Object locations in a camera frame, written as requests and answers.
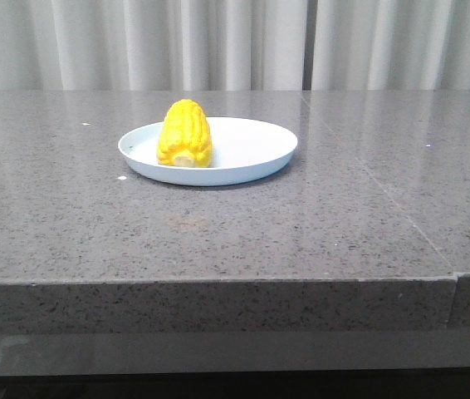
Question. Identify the light blue round plate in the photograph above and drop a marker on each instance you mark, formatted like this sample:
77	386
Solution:
244	150

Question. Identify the yellow toy corn cob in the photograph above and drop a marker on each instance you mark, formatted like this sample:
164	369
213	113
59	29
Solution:
185	139

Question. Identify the white pleated curtain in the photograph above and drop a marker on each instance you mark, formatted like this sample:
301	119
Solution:
235	45

